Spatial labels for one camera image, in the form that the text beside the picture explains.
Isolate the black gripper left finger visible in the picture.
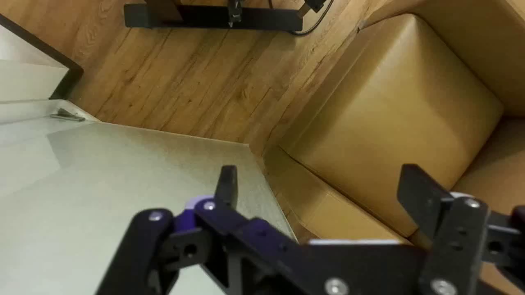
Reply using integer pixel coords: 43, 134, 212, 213
97, 164, 330, 295

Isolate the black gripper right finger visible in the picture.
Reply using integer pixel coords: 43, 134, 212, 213
397, 162, 525, 295

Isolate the frosted glass shower door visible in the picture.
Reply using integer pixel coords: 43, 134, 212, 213
0, 100, 300, 295

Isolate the tan leather armchair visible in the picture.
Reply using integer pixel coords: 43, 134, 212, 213
264, 0, 525, 295

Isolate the black metal stand base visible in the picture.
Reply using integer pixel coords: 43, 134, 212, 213
123, 0, 304, 33

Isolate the black stand power cable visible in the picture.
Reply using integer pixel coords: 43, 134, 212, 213
289, 0, 336, 38

